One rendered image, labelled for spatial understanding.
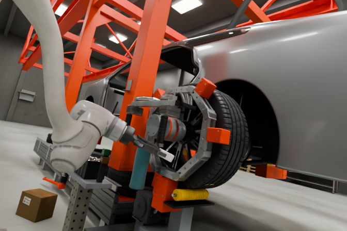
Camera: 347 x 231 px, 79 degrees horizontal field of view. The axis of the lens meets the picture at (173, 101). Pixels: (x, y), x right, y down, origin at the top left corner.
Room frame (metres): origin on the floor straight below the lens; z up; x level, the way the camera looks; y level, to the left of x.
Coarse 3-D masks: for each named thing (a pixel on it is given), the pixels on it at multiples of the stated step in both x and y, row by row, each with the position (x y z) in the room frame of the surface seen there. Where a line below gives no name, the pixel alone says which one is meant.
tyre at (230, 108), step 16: (224, 96) 1.22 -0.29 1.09; (224, 112) 1.11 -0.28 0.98; (240, 112) 1.24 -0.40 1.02; (224, 128) 1.09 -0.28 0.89; (240, 128) 1.17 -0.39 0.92; (224, 144) 1.09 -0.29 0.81; (240, 144) 1.17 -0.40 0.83; (208, 160) 1.15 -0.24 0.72; (224, 160) 1.13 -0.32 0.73; (240, 160) 1.21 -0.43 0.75; (192, 176) 1.22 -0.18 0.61; (208, 176) 1.15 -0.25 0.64; (224, 176) 1.23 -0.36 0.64
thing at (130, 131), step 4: (128, 128) 0.85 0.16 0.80; (132, 128) 0.87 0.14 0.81; (124, 132) 0.85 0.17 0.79; (128, 132) 0.85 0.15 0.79; (132, 132) 0.85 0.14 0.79; (124, 136) 0.84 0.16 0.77; (128, 136) 0.84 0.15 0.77; (132, 136) 0.85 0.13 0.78; (136, 136) 0.90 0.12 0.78; (120, 140) 0.86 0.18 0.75; (124, 140) 0.85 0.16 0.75; (128, 140) 0.85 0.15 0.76; (132, 140) 0.85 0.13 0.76; (136, 140) 0.85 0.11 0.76; (140, 140) 0.87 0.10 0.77; (124, 144) 0.88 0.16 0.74; (136, 144) 0.86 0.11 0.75
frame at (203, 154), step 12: (192, 96) 1.18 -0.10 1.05; (156, 108) 1.43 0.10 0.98; (204, 108) 1.10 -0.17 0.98; (204, 120) 1.10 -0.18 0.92; (204, 132) 1.08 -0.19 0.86; (204, 144) 1.07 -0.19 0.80; (204, 156) 1.08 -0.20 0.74; (156, 168) 1.33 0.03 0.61; (168, 168) 1.34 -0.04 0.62; (180, 168) 1.18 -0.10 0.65; (192, 168) 1.14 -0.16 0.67; (180, 180) 1.21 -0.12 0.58
